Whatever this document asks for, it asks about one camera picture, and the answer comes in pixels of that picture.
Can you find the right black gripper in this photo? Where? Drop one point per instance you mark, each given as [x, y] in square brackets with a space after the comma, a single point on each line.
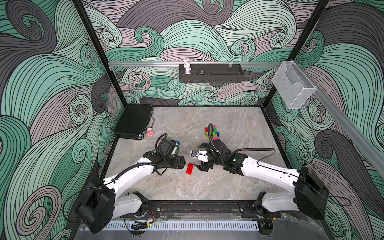
[204, 166]

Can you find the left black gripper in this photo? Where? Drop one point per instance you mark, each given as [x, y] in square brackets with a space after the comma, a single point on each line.
[181, 165]

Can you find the red long lego brick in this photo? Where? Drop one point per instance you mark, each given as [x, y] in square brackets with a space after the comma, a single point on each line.
[190, 169]

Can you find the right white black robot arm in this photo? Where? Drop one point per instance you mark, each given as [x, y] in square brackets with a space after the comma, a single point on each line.
[303, 191]

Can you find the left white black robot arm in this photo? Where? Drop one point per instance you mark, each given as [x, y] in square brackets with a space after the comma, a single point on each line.
[102, 200]

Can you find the pink small toy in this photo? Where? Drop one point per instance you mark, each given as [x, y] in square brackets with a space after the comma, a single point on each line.
[150, 132]

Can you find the black case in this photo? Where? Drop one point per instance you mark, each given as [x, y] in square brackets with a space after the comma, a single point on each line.
[134, 122]

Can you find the white pink bunny figurine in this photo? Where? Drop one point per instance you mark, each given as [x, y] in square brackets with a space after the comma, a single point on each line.
[187, 66]

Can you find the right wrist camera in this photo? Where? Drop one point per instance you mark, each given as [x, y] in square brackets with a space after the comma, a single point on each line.
[200, 155]

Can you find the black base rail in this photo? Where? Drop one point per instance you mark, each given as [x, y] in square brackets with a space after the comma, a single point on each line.
[243, 208]

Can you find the white slotted cable duct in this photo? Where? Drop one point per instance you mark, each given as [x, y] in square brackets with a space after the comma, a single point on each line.
[186, 226]

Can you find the black wall shelf tray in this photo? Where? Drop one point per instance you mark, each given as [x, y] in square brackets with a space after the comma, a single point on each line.
[211, 73]

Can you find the horizontal aluminium rail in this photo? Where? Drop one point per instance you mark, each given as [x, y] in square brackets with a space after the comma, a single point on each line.
[152, 64]

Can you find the clear acrylic wall holder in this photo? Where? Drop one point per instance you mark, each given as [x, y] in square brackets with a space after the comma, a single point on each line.
[293, 84]

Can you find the right wall aluminium rail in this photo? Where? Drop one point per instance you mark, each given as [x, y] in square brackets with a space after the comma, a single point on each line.
[355, 109]

